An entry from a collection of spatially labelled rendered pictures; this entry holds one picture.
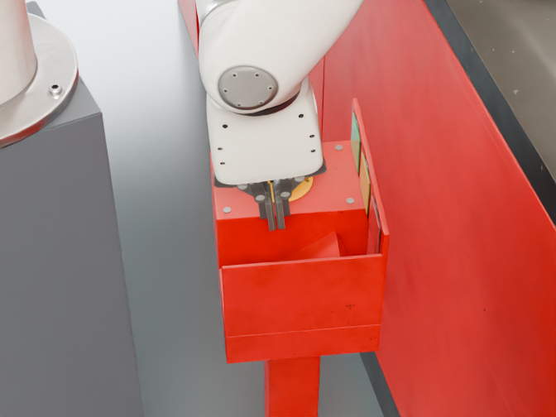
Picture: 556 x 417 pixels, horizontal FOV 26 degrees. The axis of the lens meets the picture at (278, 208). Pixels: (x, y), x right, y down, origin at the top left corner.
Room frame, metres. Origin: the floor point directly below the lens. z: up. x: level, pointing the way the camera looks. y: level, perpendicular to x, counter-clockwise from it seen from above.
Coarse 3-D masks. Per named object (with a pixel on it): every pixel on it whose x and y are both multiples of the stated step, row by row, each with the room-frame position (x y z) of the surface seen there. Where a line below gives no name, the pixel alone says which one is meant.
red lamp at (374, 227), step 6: (372, 198) 0.83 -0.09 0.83; (372, 204) 0.83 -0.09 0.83; (372, 210) 0.82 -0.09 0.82; (372, 216) 0.82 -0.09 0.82; (372, 222) 0.82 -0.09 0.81; (372, 228) 0.82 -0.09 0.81; (378, 228) 0.79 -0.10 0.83; (372, 234) 0.82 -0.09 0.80; (378, 234) 0.79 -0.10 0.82; (372, 240) 0.81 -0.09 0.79; (378, 240) 0.79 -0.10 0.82
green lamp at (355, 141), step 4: (352, 116) 0.96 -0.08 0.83; (352, 120) 0.96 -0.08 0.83; (352, 124) 0.95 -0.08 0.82; (356, 124) 0.94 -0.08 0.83; (352, 128) 0.95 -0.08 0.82; (356, 128) 0.94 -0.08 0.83; (352, 132) 0.95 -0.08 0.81; (356, 132) 0.93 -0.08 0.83; (352, 136) 0.95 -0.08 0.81; (356, 136) 0.93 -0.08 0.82; (352, 140) 0.95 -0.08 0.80; (356, 140) 0.93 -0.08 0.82; (352, 144) 0.95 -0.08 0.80; (356, 144) 0.93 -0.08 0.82; (352, 148) 0.95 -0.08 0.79; (356, 148) 0.93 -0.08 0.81; (352, 152) 0.94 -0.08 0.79; (356, 152) 0.93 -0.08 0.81; (356, 156) 0.93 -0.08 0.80; (356, 160) 0.92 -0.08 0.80; (356, 164) 0.92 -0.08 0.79; (356, 168) 0.92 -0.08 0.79
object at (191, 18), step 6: (180, 0) 2.26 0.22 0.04; (186, 0) 2.19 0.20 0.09; (192, 0) 2.11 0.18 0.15; (180, 6) 2.27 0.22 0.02; (186, 6) 2.19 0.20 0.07; (192, 6) 2.12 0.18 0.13; (186, 12) 2.20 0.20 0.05; (192, 12) 2.12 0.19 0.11; (186, 18) 2.20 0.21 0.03; (192, 18) 2.13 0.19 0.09; (198, 18) 2.08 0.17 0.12; (186, 24) 2.21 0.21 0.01; (192, 24) 2.13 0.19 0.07; (198, 24) 2.08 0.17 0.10; (192, 30) 2.14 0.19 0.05; (198, 30) 2.08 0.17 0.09; (192, 36) 2.14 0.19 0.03; (198, 36) 2.08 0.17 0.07; (192, 42) 2.15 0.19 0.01; (198, 42) 2.08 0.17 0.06; (198, 48) 2.08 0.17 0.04; (198, 54) 2.08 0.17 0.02
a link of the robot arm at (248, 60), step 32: (256, 0) 0.71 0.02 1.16; (288, 0) 0.71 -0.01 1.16; (320, 0) 0.71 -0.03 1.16; (352, 0) 0.72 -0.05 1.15; (224, 32) 0.71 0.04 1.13; (256, 32) 0.70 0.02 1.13; (288, 32) 0.70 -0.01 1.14; (320, 32) 0.71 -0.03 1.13; (224, 64) 0.70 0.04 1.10; (256, 64) 0.70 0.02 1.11; (288, 64) 0.70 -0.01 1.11; (224, 96) 0.70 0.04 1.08; (256, 96) 0.70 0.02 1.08
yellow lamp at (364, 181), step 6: (366, 168) 0.87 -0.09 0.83; (360, 174) 0.90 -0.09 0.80; (366, 174) 0.87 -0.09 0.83; (360, 180) 0.89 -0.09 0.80; (366, 180) 0.87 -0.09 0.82; (360, 186) 0.89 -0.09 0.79; (366, 186) 0.86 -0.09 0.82; (366, 192) 0.86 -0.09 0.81; (366, 198) 0.86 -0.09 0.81; (366, 204) 0.86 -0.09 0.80; (366, 210) 0.86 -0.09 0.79
